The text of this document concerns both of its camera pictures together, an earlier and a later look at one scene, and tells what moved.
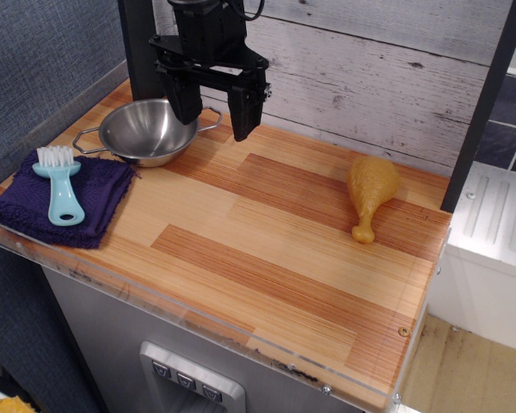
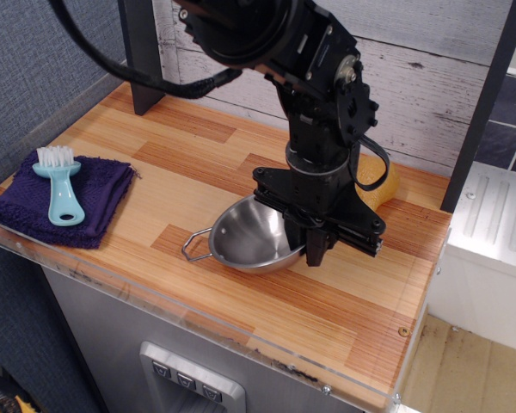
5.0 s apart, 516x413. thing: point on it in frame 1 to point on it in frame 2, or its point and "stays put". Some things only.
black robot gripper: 211,45 to 319,190
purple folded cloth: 21,206 stays put
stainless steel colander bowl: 145,133 to 250,235
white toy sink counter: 484,285 stays put
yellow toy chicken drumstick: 371,181 stays put
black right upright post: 513,27 stays put
